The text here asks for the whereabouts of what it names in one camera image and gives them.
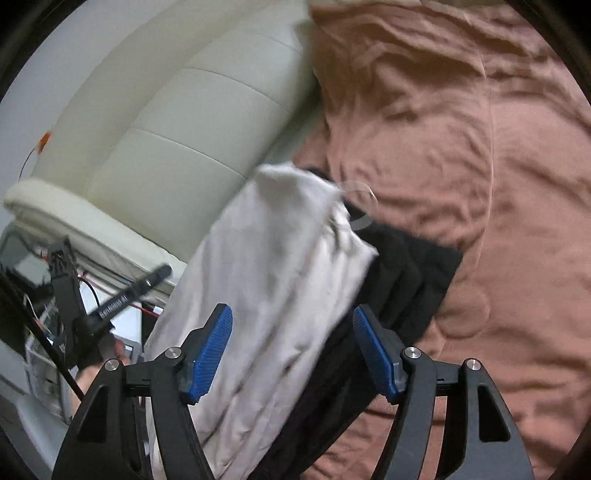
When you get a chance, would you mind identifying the rust brown duvet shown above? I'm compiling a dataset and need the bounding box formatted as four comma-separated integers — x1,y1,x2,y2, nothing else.
295,1,590,479

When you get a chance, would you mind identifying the beige zip jacket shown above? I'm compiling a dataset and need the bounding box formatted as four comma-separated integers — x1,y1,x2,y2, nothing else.
145,164,377,479

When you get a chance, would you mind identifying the black cable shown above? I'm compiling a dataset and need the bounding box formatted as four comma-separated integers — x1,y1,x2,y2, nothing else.
0,276,86,402

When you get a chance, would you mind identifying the cream padded headboard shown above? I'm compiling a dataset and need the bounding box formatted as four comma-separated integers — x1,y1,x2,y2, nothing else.
3,1,320,300

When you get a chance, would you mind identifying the folded black clothes pile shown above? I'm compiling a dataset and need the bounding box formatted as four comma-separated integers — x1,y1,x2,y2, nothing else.
249,202,463,479

